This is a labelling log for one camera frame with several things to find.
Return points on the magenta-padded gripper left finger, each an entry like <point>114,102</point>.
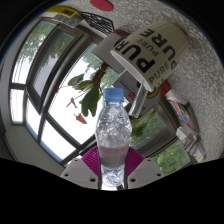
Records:
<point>78,173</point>

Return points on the multicoloured small carton pack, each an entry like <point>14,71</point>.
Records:
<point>68,20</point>

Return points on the potted plant in white pot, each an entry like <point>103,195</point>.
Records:
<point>90,100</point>

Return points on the clear blue-capped water bottle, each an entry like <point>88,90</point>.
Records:
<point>112,133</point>

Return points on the black plastic grid piece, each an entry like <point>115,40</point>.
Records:
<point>98,21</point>

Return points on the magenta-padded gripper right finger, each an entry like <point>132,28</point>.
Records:
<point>145,172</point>

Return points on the cream mug with black lettering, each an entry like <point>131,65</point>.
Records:
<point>150,50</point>

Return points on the flat round red coaster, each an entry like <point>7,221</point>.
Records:
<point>101,4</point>

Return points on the dark-framed bay window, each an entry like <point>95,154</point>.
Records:
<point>43,110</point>

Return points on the yellow glue box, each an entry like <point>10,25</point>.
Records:
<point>61,11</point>

